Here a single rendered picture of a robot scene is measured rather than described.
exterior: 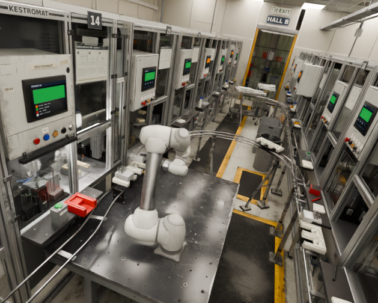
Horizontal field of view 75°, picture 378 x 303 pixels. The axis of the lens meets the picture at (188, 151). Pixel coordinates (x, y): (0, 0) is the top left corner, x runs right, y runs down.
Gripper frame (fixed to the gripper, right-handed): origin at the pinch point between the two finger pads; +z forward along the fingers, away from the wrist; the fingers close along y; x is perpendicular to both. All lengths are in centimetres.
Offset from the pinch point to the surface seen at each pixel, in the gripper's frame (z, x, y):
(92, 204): 0, 69, -4
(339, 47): -265, -787, 142
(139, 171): -1.6, 7.9, -9.9
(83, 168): 32.3, 37.5, -3.3
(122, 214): -7, 43, -30
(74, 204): 7, 76, -1
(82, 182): 24, 49, -7
